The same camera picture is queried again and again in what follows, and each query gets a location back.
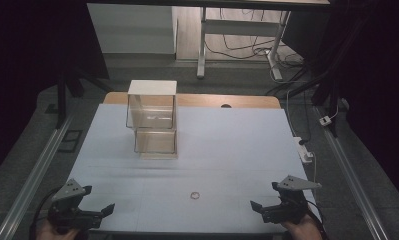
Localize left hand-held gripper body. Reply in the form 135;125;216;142
47;178;103;231

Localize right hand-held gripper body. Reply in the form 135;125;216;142
262;175;323;225

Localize person's left hand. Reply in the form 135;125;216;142
36;221;82;240

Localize person's right hand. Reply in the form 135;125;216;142
281;213;323;240

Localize light blue table mat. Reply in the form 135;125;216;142
67;103;322;235

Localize white connector on table edge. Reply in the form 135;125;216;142
293;136;314;164

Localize clear two-tier drawer box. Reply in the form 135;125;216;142
125;79;179;160

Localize white cabinet panel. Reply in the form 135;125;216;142
86;3;179;55

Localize dark desk top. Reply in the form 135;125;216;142
86;0;332;10

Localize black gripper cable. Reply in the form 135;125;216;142
28;188;62;240
306;208;329;240

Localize metal floor rail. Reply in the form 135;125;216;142
0;114;75;240
313;105;391;240

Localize black floor frame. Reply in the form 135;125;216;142
57;129;84;154

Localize black floor cables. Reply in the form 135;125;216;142
203;8;308;98

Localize white desk frame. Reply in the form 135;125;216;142
196;6;292;82

